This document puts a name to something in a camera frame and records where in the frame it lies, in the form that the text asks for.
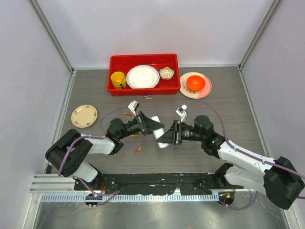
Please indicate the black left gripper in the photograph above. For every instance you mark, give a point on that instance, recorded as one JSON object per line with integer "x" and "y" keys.
{"x": 147, "y": 125}

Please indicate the red plastic bin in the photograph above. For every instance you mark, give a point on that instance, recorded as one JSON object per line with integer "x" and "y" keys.
{"x": 123, "y": 63}

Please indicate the small patterned flower bowl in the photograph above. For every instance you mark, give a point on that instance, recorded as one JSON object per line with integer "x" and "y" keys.
{"x": 166, "y": 73}

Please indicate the cream floral saucer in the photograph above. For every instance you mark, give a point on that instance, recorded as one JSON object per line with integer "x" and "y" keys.
{"x": 84, "y": 116}

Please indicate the blue orange battery near bin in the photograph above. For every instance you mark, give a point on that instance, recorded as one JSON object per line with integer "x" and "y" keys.
{"x": 147, "y": 97}

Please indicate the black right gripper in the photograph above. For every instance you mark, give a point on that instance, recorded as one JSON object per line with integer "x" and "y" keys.
{"x": 174, "y": 135}

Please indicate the orange bowl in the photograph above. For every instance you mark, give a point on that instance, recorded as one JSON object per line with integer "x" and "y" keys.
{"x": 195, "y": 83}

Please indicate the pink plate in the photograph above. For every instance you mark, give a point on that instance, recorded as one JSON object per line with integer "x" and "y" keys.
{"x": 191, "y": 94}

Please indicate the white remote control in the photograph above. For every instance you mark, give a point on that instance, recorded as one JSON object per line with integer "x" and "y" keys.
{"x": 158, "y": 132}

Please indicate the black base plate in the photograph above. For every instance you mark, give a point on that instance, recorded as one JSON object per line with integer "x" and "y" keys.
{"x": 160, "y": 184}

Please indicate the white slotted cable duct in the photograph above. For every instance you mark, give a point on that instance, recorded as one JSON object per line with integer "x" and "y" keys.
{"x": 89, "y": 197}

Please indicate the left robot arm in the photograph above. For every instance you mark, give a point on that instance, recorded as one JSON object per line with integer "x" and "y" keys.
{"x": 67, "y": 155}

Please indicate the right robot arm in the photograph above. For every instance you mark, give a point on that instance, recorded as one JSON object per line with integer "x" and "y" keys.
{"x": 275, "y": 178}

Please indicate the yellow mug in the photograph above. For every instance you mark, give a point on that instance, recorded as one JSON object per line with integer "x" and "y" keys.
{"x": 118, "y": 80}

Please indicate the white plate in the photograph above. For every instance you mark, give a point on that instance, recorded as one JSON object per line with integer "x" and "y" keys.
{"x": 142, "y": 77}

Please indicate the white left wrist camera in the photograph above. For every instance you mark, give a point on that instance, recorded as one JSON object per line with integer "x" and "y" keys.
{"x": 133, "y": 106}

